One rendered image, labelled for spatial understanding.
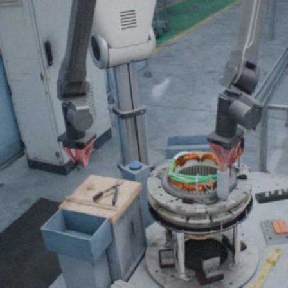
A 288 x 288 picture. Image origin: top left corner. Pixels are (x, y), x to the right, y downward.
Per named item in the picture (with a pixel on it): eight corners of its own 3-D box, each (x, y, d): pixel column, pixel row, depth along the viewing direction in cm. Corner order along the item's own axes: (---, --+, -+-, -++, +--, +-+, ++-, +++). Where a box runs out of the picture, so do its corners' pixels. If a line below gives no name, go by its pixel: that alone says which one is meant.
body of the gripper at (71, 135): (86, 148, 119) (83, 124, 115) (56, 144, 123) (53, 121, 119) (98, 138, 124) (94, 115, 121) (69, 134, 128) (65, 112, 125)
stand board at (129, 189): (113, 224, 121) (112, 218, 120) (60, 213, 129) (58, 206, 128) (142, 188, 137) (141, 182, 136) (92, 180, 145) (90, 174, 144)
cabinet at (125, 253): (124, 288, 134) (113, 224, 122) (76, 274, 141) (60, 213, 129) (148, 250, 149) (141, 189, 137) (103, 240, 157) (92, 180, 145)
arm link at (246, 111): (252, 74, 108) (229, 63, 103) (281, 89, 98) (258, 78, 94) (232, 116, 111) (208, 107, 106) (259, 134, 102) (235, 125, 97)
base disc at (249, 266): (241, 310, 119) (241, 308, 119) (125, 278, 136) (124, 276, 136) (270, 231, 150) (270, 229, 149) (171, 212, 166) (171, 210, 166)
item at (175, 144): (230, 195, 175) (230, 134, 162) (232, 211, 165) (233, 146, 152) (171, 197, 178) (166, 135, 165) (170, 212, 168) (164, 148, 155)
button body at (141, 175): (155, 222, 163) (149, 166, 152) (141, 231, 159) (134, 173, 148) (143, 215, 168) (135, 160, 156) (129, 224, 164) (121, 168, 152)
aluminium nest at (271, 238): (291, 243, 144) (292, 237, 143) (267, 245, 145) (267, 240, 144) (283, 222, 155) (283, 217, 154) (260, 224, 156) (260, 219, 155)
